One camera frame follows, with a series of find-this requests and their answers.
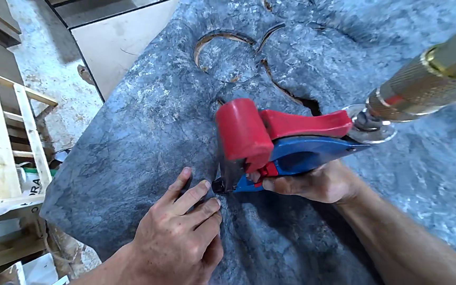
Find white board with dark edge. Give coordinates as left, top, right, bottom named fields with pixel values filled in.
left=69, top=0, right=180, bottom=103

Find person's left forearm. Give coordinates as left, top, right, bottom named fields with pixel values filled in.
left=70, top=242, right=165, bottom=285

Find metallic gold cylindrical tool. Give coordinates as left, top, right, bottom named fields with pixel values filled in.
left=366, top=15, right=456, bottom=122

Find white printed plastic bag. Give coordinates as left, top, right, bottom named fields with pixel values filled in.
left=0, top=163, right=46, bottom=218

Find white sheet scraps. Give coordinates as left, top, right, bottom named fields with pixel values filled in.
left=0, top=253, right=70, bottom=285

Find mottled blue-grey leather sheet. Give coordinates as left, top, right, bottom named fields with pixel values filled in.
left=40, top=0, right=456, bottom=285

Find brown wooden shelf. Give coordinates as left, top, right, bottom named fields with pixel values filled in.
left=0, top=204, right=47, bottom=276

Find person's left hand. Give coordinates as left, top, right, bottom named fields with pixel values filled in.
left=127, top=167, right=224, bottom=285

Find red and blue cutting tool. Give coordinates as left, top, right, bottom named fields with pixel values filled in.
left=212, top=98, right=398, bottom=195

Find person's right hand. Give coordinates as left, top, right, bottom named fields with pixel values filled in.
left=248, top=159, right=365, bottom=204

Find person's right forearm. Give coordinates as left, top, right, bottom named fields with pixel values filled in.
left=336, top=183, right=456, bottom=285

